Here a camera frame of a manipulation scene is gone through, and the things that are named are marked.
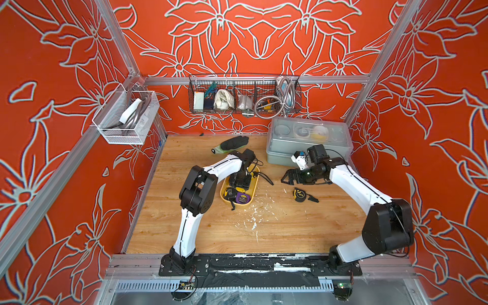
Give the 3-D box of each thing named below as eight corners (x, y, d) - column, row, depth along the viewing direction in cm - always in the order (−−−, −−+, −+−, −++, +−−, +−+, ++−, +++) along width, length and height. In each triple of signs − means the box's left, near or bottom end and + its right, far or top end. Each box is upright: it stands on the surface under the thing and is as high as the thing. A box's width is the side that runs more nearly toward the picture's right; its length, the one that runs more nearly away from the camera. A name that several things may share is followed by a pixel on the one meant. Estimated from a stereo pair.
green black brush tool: (214, 157, 111) (214, 155, 110) (210, 147, 116) (209, 145, 115) (251, 144, 118) (251, 142, 116) (245, 135, 123) (245, 133, 121)
